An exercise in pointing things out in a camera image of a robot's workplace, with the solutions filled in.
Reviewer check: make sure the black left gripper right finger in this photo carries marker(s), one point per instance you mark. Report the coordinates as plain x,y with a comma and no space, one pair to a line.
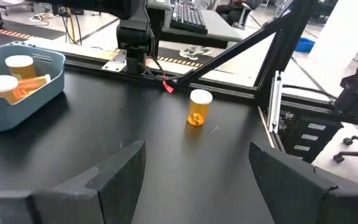
297,199

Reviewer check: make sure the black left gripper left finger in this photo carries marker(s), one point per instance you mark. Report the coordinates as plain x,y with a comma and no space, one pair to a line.
104,199

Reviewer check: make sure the orange bottle round pills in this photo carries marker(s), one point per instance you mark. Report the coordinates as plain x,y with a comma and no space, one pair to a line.
199,109

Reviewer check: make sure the orange bottle mixed capsules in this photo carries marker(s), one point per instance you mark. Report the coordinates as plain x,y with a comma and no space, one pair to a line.
33,83

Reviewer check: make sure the orange pill bottle green label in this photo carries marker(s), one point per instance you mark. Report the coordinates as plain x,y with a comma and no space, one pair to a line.
20,67

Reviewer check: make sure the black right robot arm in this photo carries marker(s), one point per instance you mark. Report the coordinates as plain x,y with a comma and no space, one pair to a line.
134,37

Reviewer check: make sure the black jointed arm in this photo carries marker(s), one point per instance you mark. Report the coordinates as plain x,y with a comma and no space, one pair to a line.
356,90

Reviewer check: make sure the blue plastic bin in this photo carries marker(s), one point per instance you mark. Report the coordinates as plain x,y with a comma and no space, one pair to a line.
26,105

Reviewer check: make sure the orange pill bottle white cap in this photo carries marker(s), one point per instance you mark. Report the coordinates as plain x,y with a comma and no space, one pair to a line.
0,85

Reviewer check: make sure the black labelled control box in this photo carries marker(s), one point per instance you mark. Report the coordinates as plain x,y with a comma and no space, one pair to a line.
309,146

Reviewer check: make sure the black wheeled office chair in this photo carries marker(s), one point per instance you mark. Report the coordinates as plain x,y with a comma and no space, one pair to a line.
353,154

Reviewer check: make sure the red tag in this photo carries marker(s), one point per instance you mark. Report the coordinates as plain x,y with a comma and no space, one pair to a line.
168,87

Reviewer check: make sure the silver mounting plate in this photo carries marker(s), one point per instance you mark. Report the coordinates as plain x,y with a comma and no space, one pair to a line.
115,62

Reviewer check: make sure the white sneaker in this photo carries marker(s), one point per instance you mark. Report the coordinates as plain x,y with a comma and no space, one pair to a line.
187,53
204,50

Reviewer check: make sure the white building pillar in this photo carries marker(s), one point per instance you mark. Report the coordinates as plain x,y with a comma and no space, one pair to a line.
340,31

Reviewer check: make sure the black keyboard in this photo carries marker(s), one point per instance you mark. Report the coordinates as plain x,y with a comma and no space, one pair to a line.
188,17

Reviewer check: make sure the person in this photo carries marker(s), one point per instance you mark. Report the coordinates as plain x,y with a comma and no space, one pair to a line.
228,9

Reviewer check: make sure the silver metal bracket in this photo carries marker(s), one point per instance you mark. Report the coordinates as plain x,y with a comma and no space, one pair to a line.
274,102

